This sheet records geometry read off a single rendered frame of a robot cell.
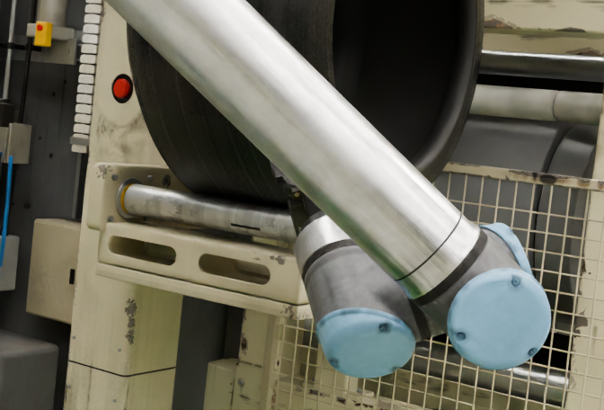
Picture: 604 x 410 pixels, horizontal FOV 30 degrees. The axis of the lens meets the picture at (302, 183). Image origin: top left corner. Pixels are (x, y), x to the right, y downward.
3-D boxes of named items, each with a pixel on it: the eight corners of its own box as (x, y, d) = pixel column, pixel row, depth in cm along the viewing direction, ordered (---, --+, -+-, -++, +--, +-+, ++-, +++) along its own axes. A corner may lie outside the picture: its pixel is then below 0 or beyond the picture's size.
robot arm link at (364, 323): (430, 368, 114) (337, 399, 115) (398, 280, 124) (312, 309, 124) (413, 311, 108) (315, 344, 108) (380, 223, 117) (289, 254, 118)
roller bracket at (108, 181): (84, 228, 163) (90, 161, 162) (248, 225, 196) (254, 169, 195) (101, 232, 161) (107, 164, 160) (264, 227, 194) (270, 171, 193)
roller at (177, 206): (141, 205, 169) (120, 218, 165) (135, 177, 167) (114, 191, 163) (337, 238, 149) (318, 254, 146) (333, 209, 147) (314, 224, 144)
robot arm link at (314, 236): (295, 250, 117) (385, 228, 118) (286, 218, 121) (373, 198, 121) (306, 307, 123) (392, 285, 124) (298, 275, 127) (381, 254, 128)
